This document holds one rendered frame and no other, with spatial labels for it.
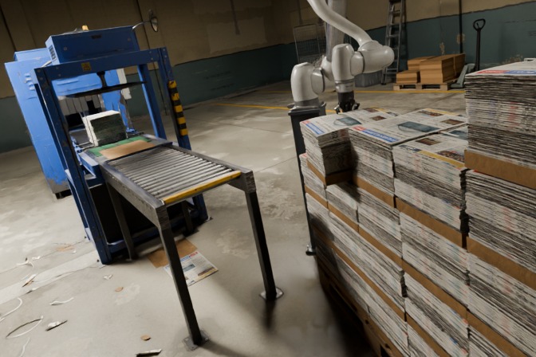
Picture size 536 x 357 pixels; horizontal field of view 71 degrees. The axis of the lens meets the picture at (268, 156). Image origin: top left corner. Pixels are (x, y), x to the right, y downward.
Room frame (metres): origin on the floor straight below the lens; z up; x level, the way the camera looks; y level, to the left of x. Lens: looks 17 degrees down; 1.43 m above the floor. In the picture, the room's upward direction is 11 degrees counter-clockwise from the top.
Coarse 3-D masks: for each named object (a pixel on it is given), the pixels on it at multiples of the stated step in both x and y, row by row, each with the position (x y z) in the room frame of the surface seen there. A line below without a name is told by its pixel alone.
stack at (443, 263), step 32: (320, 192) 1.75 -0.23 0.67; (352, 192) 1.42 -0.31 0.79; (320, 224) 1.82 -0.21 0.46; (384, 224) 1.22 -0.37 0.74; (416, 224) 1.04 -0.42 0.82; (320, 256) 1.90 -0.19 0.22; (352, 256) 1.50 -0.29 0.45; (384, 256) 1.22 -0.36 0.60; (416, 256) 1.04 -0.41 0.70; (448, 256) 0.91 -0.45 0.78; (352, 288) 1.53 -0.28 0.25; (384, 288) 1.25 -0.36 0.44; (416, 288) 1.05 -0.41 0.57; (448, 288) 0.91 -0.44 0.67; (352, 320) 1.58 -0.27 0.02; (384, 320) 1.26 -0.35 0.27; (416, 320) 1.06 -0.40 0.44; (448, 320) 0.91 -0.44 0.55; (384, 352) 1.33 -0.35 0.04; (416, 352) 1.07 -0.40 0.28; (448, 352) 0.91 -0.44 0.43
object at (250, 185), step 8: (168, 144) 2.97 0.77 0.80; (184, 152) 2.61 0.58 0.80; (192, 152) 2.56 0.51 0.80; (208, 160) 2.28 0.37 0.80; (216, 160) 2.24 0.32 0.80; (232, 168) 2.02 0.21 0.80; (240, 168) 1.99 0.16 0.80; (240, 176) 1.95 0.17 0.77; (248, 176) 1.91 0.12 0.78; (232, 184) 2.05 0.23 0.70; (240, 184) 1.96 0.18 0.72; (248, 184) 1.90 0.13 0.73; (248, 192) 1.90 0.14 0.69
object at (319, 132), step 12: (312, 120) 1.67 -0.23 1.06; (324, 120) 1.63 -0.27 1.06; (336, 120) 1.59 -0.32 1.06; (312, 132) 1.50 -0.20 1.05; (324, 132) 1.45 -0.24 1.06; (336, 132) 1.44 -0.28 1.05; (312, 144) 1.57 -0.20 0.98; (324, 144) 1.43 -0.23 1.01; (336, 144) 1.44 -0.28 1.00; (348, 144) 1.44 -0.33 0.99; (312, 156) 1.61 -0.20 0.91; (324, 156) 1.43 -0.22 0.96; (336, 156) 1.44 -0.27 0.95; (348, 156) 1.45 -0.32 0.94; (324, 168) 1.44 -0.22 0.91; (336, 168) 1.44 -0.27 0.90; (348, 168) 1.45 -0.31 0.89
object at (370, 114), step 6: (360, 108) 1.74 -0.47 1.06; (366, 108) 1.71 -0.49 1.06; (372, 108) 1.68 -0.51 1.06; (378, 108) 1.66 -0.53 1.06; (384, 108) 1.64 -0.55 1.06; (354, 114) 1.66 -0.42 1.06; (360, 114) 1.63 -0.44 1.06; (366, 114) 1.61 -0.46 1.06; (372, 114) 1.58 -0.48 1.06; (378, 114) 1.56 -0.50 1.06; (384, 114) 1.54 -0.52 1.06; (390, 114) 1.53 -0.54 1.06; (396, 114) 1.51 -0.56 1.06; (366, 120) 1.50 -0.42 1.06; (372, 120) 1.48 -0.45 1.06
